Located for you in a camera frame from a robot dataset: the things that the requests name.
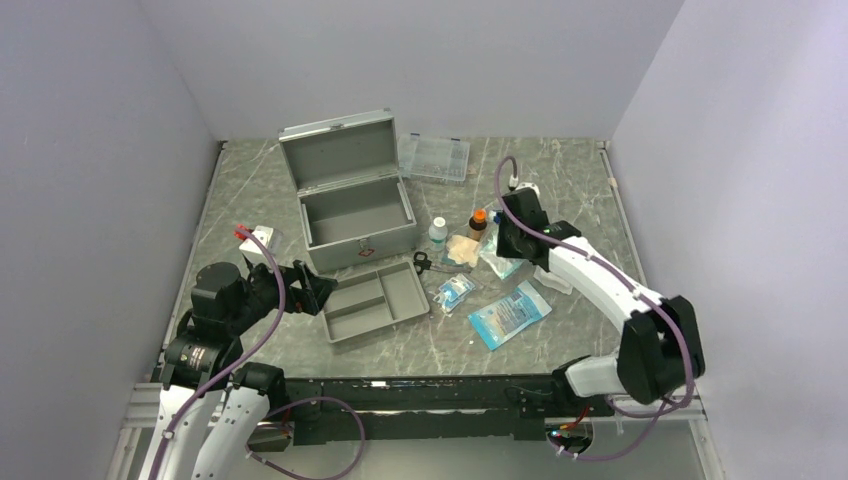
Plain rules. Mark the blue white mask pack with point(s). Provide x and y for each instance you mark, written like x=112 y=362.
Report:
x=503 y=319

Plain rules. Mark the white gauze packet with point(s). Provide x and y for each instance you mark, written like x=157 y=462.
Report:
x=552 y=281

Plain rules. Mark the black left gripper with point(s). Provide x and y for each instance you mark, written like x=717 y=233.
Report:
x=317 y=287

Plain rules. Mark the grey metal medicine case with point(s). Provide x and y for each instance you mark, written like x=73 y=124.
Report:
x=353 y=204

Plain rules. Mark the white disinfectant bottle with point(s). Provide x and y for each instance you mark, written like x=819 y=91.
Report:
x=438 y=234

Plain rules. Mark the alcohol wipes zip bag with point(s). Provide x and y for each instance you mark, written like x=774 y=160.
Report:
x=453 y=292

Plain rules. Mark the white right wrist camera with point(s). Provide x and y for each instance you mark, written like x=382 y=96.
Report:
x=528 y=186

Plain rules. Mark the clear plastic pill organizer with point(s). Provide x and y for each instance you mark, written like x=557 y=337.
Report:
x=433 y=159

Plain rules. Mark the black handled scissors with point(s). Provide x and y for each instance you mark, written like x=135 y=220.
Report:
x=422 y=262

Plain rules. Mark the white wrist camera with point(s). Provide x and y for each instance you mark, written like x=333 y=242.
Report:
x=257 y=240
x=528 y=186

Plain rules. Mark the teal patterned plaster bag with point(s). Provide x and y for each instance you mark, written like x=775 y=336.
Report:
x=503 y=268

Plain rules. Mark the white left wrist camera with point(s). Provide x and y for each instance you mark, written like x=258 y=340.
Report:
x=257 y=240

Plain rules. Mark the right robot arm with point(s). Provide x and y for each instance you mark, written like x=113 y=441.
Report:
x=660 y=347

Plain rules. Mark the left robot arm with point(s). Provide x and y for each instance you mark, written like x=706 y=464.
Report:
x=212 y=398

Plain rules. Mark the brown bottle orange cap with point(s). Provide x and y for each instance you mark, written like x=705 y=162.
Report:
x=477 y=224

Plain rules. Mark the grey plastic divided tray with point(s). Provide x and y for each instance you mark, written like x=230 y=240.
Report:
x=373 y=300

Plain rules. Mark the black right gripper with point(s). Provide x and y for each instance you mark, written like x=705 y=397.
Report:
x=502 y=248

